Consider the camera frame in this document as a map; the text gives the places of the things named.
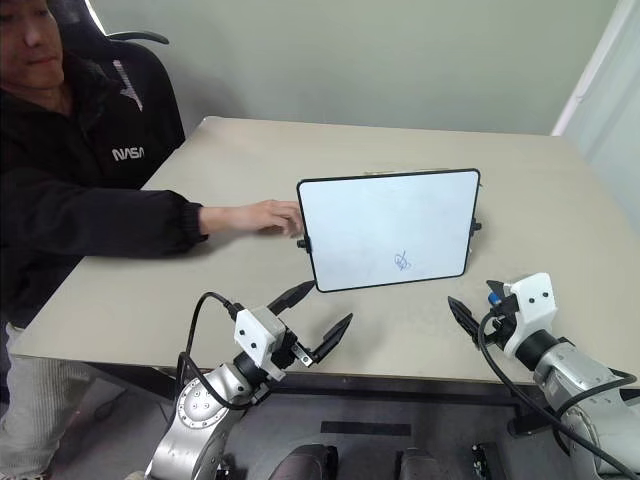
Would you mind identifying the black floor tape strip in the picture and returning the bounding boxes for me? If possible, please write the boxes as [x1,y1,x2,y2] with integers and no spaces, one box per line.
[319,421,413,438]

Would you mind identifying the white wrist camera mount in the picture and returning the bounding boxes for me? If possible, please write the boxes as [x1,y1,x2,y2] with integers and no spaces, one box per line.
[233,305,290,374]
[501,272,559,359]

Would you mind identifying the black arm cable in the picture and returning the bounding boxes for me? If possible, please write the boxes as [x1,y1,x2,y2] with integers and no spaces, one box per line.
[176,291,247,412]
[476,313,640,480]

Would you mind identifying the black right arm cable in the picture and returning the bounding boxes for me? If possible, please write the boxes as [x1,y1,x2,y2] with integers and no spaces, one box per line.
[476,313,640,480]

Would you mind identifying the person's right hand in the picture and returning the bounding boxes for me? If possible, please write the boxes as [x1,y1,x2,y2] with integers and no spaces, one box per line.
[238,198,305,239]

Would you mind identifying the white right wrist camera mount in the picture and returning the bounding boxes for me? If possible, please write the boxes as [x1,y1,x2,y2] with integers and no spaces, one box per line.
[501,272,559,359]

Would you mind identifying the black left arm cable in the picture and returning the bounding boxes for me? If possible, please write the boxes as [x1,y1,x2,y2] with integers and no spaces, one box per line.
[176,291,247,412]

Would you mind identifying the person in black NASA hoodie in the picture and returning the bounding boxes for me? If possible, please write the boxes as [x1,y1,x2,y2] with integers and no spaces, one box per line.
[0,0,209,479]

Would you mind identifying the black office chair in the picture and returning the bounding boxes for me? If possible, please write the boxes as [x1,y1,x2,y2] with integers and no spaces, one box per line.
[52,0,187,149]

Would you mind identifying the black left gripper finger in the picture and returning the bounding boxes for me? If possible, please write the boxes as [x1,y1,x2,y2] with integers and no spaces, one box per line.
[304,312,354,368]
[266,280,317,316]

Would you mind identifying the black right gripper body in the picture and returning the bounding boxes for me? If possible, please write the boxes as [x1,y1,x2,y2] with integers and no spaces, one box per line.
[480,292,522,351]

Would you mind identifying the black table frame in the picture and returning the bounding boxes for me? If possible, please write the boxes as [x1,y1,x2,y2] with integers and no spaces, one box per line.
[89,362,554,440]

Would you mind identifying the dark rounded shape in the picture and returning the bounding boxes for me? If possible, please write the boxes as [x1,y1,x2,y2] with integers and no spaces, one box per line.
[393,446,442,480]
[268,443,340,480]

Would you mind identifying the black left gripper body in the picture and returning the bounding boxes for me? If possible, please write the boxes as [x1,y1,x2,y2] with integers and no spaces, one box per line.
[269,324,314,375]

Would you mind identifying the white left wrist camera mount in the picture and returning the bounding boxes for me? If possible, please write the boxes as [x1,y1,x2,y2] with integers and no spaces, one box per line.
[233,305,290,374]

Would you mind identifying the black-framed whiteboard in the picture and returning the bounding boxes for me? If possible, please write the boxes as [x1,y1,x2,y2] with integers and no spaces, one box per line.
[296,168,482,294]

